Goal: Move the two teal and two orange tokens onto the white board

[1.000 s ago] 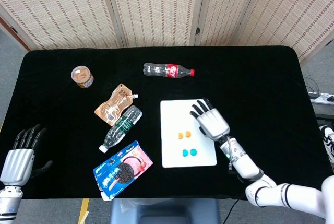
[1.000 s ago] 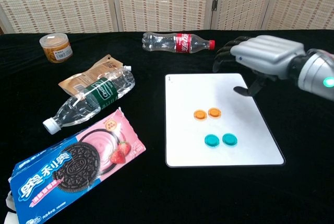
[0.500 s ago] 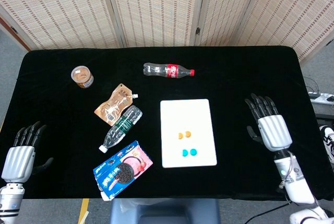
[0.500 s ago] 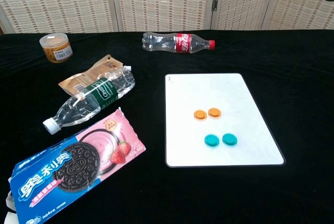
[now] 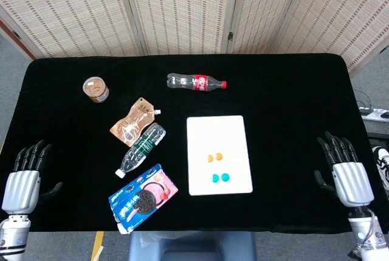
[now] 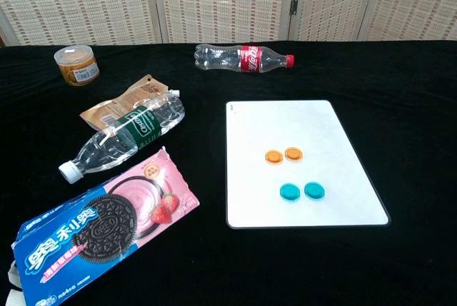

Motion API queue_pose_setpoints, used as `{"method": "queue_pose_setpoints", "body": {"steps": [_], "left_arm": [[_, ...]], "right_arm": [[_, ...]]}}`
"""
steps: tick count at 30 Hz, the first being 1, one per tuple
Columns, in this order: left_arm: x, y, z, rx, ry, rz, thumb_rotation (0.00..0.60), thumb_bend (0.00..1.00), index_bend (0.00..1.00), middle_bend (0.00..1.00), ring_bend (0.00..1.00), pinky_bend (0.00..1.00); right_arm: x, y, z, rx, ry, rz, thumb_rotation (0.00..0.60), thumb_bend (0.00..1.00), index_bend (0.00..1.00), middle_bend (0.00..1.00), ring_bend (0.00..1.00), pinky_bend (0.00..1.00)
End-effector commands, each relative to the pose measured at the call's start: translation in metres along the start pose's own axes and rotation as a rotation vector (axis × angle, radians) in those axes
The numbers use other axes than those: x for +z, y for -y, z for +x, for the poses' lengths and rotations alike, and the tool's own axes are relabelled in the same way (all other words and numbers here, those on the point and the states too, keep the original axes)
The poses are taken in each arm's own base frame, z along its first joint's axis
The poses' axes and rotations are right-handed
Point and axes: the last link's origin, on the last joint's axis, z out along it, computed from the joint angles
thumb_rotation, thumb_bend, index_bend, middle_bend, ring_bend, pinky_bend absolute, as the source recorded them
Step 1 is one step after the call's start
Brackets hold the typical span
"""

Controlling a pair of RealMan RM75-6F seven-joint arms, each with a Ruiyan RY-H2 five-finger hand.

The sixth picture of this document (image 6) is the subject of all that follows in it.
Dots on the orange disc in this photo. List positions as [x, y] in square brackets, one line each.
[273, 156]
[293, 153]

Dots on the teal disc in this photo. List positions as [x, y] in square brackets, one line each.
[314, 190]
[290, 192]

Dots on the white rectangular board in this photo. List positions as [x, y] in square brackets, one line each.
[339, 135]

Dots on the empty red-label cola bottle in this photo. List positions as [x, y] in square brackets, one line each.
[228, 58]

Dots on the clear green-label water bottle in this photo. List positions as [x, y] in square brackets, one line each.
[135, 135]

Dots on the brown spouted drink pouch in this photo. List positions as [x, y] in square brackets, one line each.
[132, 101]

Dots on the woven bamboo folding screen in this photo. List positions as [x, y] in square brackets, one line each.
[221, 3]

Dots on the black velvet tablecloth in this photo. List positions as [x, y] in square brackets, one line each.
[285, 266]

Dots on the metal screen hinge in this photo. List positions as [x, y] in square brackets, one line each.
[294, 6]

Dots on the blue pink Oreo box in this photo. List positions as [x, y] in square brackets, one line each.
[103, 227]

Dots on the clear plastic snack jar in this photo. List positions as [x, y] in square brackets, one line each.
[76, 67]

